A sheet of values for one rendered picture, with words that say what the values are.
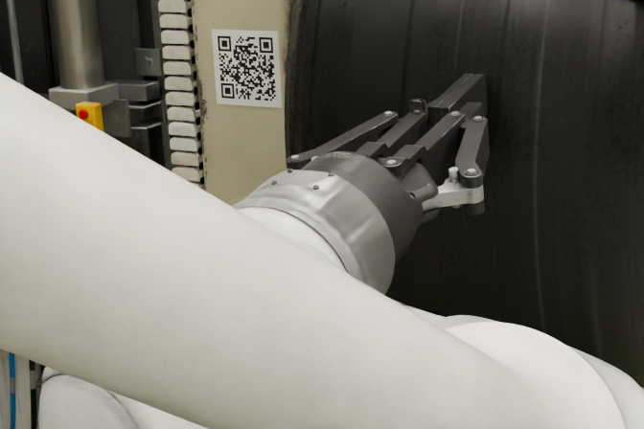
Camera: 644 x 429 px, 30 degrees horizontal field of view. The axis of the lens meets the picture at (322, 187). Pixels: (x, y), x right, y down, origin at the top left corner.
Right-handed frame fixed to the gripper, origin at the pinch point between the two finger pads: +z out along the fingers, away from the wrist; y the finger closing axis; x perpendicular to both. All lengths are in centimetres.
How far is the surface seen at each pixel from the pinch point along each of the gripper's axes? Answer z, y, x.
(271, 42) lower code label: 24.3, 28.6, 3.6
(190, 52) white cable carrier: 25.4, 38.9, 5.2
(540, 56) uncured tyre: 4.9, -4.3, -2.5
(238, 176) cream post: 22.5, 33.5, 17.3
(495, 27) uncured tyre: 5.8, -0.9, -4.2
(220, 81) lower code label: 23.8, 34.7, 7.7
